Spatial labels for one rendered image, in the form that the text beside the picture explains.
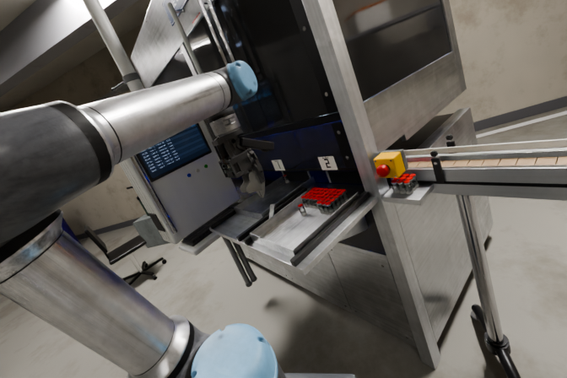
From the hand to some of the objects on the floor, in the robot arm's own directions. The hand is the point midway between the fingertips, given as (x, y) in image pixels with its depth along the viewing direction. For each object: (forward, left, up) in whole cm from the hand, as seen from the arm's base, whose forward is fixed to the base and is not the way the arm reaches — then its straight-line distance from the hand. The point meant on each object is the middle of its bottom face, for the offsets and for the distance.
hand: (262, 191), depth 78 cm
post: (+27, -30, -110) cm, 117 cm away
